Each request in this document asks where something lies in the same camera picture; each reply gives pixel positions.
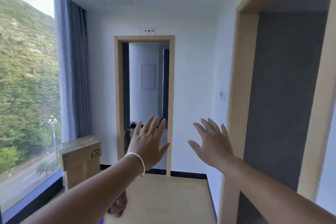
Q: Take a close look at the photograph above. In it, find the person's left hand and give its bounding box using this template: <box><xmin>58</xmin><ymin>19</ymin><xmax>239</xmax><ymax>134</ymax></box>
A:
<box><xmin>127</xmin><ymin>115</ymin><xmax>170</xmax><ymax>172</ymax></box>

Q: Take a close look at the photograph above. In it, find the person's right hand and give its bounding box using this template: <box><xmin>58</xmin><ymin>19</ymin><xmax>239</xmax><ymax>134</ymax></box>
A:
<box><xmin>188</xmin><ymin>118</ymin><xmax>236</xmax><ymax>172</ymax></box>

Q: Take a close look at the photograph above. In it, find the brown towel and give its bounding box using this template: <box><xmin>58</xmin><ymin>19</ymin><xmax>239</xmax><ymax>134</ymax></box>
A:
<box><xmin>107</xmin><ymin>192</ymin><xmax>128</xmax><ymax>218</ymax></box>

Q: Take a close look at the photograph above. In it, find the person's right forearm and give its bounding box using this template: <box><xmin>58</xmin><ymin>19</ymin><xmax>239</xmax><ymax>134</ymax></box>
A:
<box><xmin>219</xmin><ymin>157</ymin><xmax>336</xmax><ymax>224</ymax></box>

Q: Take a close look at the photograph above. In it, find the person's left forearm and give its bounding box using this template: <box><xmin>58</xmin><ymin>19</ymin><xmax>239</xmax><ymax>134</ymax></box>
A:
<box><xmin>21</xmin><ymin>155</ymin><xmax>144</xmax><ymax>224</ymax></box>

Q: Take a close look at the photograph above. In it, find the clear plastic bag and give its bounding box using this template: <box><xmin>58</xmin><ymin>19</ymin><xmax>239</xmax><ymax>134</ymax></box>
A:
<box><xmin>124</xmin><ymin>124</ymin><xmax>133</xmax><ymax>153</ymax></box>

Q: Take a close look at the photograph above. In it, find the dark blue room curtain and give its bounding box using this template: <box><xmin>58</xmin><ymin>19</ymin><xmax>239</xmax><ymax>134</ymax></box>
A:
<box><xmin>122</xmin><ymin>42</ymin><xmax>131</xmax><ymax>127</ymax></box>

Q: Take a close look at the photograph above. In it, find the brown cardboard box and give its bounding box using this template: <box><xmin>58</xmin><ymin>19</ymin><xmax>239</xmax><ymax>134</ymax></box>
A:
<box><xmin>58</xmin><ymin>135</ymin><xmax>102</xmax><ymax>191</ymax></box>

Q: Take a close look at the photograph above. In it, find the blue grey curtain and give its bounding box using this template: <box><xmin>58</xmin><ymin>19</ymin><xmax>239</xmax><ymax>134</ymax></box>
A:
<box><xmin>65</xmin><ymin>0</ymin><xmax>91</xmax><ymax>140</ymax></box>

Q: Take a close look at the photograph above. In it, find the white sheer curtain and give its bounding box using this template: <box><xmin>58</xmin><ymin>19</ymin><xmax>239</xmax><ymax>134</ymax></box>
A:
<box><xmin>54</xmin><ymin>0</ymin><xmax>71</xmax><ymax>144</ymax></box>

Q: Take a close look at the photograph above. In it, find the dark framed window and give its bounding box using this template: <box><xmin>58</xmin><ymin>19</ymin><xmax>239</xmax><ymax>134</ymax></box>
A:
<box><xmin>0</xmin><ymin>0</ymin><xmax>63</xmax><ymax>224</ymax></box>

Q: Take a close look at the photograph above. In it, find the silver bracelet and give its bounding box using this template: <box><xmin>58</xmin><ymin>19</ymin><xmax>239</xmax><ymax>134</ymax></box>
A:
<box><xmin>124</xmin><ymin>152</ymin><xmax>146</xmax><ymax>179</ymax></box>

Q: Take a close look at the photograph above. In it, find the beige open doorway frame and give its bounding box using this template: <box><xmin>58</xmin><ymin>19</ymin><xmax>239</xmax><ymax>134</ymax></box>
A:
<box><xmin>114</xmin><ymin>35</ymin><xmax>176</xmax><ymax>177</ymax></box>

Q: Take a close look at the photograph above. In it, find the white wall panel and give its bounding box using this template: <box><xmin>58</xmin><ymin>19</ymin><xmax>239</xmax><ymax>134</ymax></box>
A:
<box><xmin>140</xmin><ymin>63</ymin><xmax>157</xmax><ymax>91</ymax></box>

